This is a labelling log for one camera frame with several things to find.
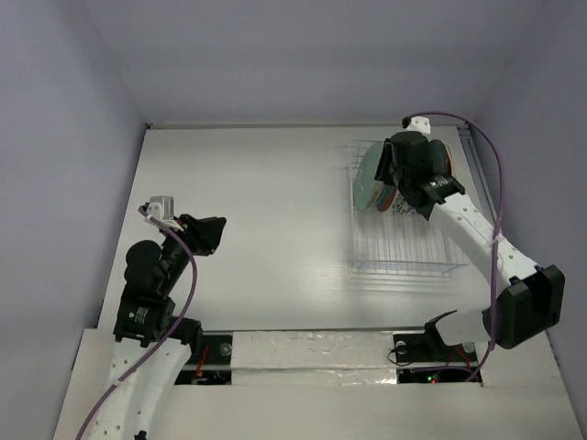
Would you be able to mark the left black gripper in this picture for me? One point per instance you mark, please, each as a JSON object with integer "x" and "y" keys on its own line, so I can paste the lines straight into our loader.
{"x": 204, "y": 232}

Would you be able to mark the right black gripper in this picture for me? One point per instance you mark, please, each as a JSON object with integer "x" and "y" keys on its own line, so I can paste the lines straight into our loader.
{"x": 392, "y": 159}

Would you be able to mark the light green flower plate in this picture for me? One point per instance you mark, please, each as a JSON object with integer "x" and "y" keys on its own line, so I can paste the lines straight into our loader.
{"x": 366, "y": 188}

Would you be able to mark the red and teal plate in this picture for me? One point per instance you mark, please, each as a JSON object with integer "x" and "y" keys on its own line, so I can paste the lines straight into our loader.
{"x": 386, "y": 198}

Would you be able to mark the blue floral white plate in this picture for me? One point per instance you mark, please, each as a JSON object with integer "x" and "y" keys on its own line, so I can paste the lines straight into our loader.
{"x": 401, "y": 206}

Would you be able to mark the beige bird plate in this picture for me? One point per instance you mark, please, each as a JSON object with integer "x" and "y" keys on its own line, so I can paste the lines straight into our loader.
{"x": 453, "y": 158}

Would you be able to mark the white wire dish rack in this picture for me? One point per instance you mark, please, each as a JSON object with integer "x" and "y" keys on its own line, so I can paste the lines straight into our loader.
{"x": 391, "y": 244}

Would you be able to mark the dark teal plate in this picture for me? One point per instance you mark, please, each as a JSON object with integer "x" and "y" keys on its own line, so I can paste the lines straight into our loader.
{"x": 440, "y": 156}

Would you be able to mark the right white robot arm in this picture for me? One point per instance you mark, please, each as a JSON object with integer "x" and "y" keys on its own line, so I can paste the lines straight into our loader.
{"x": 525, "y": 297}

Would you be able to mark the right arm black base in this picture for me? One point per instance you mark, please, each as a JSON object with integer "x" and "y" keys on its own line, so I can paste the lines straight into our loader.
{"x": 426, "y": 346}

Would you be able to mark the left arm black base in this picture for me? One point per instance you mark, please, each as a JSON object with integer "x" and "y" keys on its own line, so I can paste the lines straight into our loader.
{"x": 212, "y": 364}

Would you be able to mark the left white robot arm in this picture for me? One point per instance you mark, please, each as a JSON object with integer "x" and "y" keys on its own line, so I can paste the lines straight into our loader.
{"x": 153, "y": 337}

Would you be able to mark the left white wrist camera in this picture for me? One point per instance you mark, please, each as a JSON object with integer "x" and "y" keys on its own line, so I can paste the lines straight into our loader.
{"x": 161, "y": 207}

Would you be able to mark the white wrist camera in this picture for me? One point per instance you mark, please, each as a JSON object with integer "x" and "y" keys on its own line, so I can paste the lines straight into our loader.
{"x": 161, "y": 207}
{"x": 417, "y": 123}

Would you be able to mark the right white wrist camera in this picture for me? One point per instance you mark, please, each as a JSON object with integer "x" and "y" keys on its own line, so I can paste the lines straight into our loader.
{"x": 417, "y": 123}

